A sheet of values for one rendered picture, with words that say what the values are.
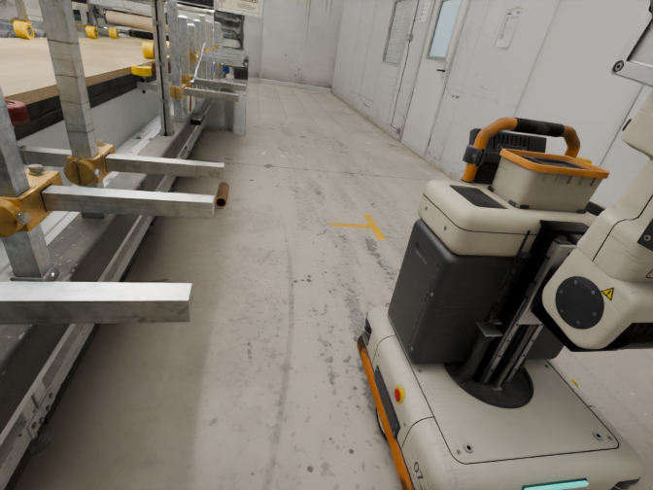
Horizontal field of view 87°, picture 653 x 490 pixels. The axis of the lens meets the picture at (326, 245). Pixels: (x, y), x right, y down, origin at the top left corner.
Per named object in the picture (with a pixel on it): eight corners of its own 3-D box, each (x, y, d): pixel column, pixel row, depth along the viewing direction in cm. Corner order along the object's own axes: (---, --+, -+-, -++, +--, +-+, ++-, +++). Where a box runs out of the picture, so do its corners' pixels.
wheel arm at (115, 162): (224, 178, 83) (224, 160, 81) (223, 183, 80) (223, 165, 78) (11, 161, 73) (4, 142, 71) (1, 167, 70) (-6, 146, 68)
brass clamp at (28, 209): (70, 199, 58) (64, 171, 56) (26, 239, 47) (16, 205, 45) (27, 197, 57) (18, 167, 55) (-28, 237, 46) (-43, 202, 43)
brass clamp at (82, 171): (120, 166, 81) (117, 144, 78) (98, 188, 69) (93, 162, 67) (90, 163, 79) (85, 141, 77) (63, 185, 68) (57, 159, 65)
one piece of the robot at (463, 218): (374, 335, 132) (442, 105, 92) (498, 333, 144) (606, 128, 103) (406, 416, 104) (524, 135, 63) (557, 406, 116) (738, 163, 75)
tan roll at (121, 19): (239, 45, 397) (239, 32, 391) (238, 45, 386) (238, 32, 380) (99, 22, 364) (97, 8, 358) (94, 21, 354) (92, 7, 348)
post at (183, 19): (191, 122, 186) (188, 16, 163) (190, 122, 183) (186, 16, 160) (185, 121, 185) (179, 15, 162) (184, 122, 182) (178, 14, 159)
